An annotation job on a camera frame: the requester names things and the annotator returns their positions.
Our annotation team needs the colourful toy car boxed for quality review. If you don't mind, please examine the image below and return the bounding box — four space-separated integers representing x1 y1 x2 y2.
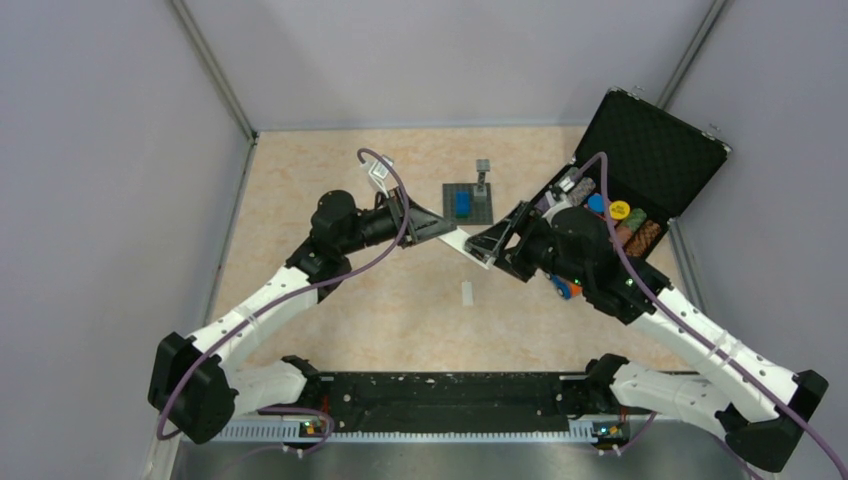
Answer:
548 274 582 300

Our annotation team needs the grey lego baseplate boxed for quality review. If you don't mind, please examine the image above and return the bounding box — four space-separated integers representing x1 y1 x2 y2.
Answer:
442 183 494 225

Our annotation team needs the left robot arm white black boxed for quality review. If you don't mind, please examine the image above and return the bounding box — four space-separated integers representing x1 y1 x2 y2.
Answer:
148 190 468 444

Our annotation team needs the blue round chip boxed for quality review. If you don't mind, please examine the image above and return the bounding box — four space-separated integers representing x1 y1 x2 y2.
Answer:
586 194 605 215

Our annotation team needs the yellow dealer button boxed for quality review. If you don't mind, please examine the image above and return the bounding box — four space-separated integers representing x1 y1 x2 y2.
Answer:
608 200 631 223

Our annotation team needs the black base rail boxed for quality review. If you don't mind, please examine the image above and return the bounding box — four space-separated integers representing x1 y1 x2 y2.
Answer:
264 370 637 439

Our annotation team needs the black poker chip case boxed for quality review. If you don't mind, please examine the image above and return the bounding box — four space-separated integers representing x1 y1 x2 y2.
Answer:
532 89 731 259

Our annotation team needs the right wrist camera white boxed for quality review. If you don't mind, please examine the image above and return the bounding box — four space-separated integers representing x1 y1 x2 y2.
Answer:
537 167 578 213

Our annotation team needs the blue lego brick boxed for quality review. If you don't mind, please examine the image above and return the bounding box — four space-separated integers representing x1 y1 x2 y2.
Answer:
454 191 472 218

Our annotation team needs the white remote control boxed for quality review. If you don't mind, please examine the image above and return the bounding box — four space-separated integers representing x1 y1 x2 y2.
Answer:
438 228 494 270

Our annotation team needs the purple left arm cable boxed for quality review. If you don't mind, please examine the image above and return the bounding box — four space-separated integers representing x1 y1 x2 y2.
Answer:
156 147 413 458

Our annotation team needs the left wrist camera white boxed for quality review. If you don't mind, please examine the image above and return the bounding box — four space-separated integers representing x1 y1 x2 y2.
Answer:
360 155 394 196

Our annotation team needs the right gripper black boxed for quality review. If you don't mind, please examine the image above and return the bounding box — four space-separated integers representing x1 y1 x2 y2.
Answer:
467 201 589 288

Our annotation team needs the white remote battery cover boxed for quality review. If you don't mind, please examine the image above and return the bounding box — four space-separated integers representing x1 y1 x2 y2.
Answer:
461 281 474 307

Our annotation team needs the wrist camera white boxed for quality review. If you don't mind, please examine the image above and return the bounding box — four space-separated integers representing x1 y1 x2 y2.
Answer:
360 155 394 196
537 167 578 213

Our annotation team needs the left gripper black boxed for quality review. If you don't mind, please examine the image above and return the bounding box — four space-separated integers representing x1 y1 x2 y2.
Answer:
340 185 457 255

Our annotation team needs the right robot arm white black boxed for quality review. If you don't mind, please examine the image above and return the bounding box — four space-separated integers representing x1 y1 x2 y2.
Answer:
464 203 828 473

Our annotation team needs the grey lego tower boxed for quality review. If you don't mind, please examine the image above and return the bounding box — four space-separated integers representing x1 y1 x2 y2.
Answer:
473 159 491 202

